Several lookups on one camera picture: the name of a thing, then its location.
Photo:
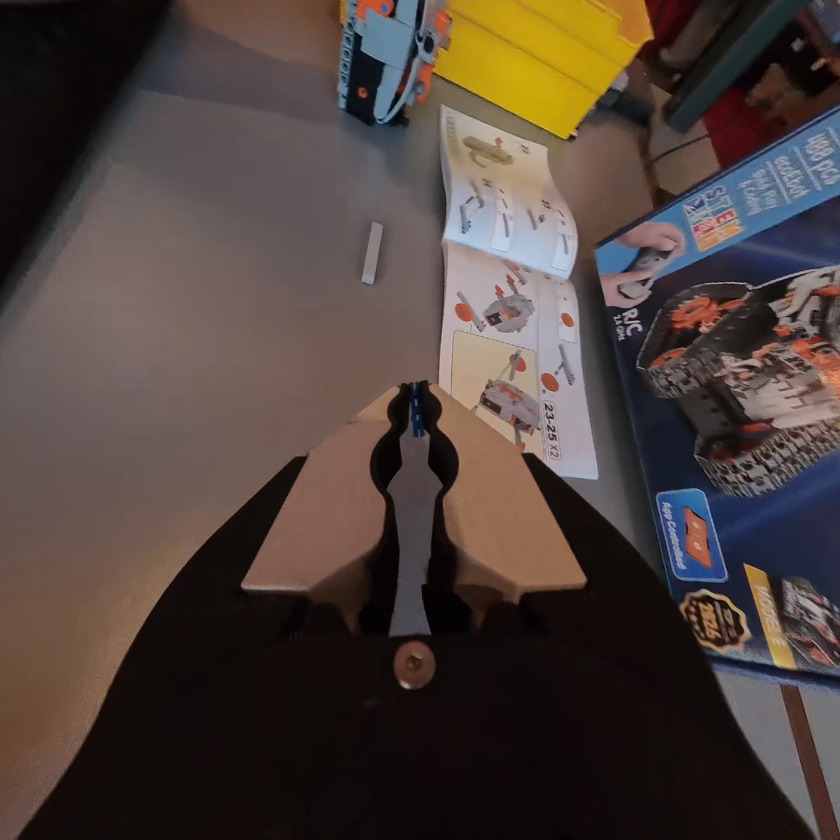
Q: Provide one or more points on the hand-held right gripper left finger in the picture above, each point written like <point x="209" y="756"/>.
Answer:
<point x="308" y="525"/>

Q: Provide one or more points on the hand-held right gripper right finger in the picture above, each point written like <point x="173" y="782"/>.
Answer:
<point x="512" y="525"/>

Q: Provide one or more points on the small blue pin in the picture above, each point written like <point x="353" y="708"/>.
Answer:
<point x="416" y="410"/>

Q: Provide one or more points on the grey desk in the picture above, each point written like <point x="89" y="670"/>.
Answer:
<point x="197" y="328"/>

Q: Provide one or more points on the open instruction booklet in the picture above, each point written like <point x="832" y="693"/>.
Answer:
<point x="505" y="295"/>

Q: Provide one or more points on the blue robot kit box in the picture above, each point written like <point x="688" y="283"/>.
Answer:
<point x="754" y="394"/>

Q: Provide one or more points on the grey long brick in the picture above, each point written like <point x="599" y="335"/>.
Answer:
<point x="372" y="253"/>

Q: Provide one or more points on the red storage bin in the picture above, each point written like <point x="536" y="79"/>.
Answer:
<point x="741" y="138"/>

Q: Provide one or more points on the yellow parts bin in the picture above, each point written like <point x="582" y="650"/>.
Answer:
<point x="538" y="59"/>

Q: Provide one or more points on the partly built robot model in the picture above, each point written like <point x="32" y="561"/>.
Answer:
<point x="387" y="59"/>

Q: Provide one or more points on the dark computer tower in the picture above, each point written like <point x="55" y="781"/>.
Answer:
<point x="735" y="59"/>

